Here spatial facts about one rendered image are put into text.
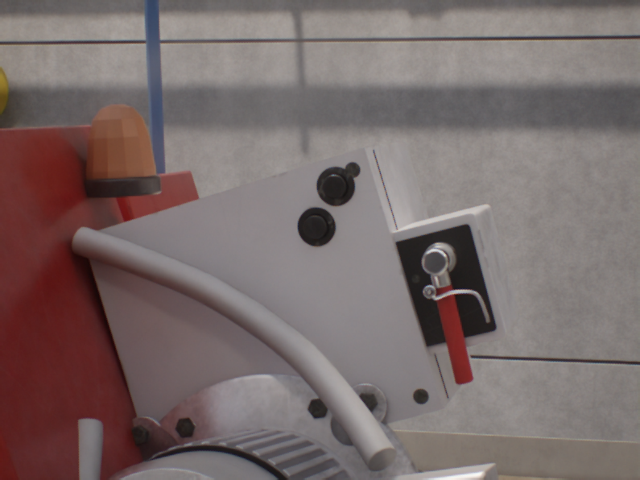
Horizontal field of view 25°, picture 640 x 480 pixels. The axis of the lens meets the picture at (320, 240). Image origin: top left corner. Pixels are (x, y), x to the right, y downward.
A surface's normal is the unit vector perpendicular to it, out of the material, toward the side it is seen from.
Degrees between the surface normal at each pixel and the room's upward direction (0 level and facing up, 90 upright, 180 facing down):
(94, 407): 71
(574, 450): 90
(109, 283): 90
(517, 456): 90
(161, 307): 90
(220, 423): 81
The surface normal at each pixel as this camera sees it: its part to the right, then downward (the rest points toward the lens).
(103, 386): 0.91, -0.31
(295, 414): -0.22, -0.07
